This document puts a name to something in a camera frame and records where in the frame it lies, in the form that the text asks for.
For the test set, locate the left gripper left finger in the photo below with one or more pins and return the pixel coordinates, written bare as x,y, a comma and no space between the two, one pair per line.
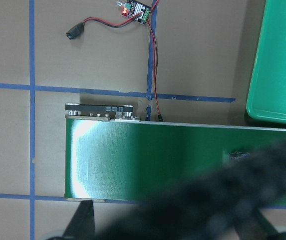
81,225

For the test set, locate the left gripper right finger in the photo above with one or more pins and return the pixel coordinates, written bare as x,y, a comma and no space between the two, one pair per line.
256,227

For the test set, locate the green conveyor belt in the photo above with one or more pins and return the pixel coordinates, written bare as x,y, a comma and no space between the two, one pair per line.
111,155

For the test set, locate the green plastic tray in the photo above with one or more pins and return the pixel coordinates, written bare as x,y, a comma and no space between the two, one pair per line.
266,99

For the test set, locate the small controller circuit board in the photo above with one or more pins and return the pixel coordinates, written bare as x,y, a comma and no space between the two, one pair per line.
131,8

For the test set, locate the black rocker switch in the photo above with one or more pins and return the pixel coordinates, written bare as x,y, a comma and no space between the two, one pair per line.
75,31

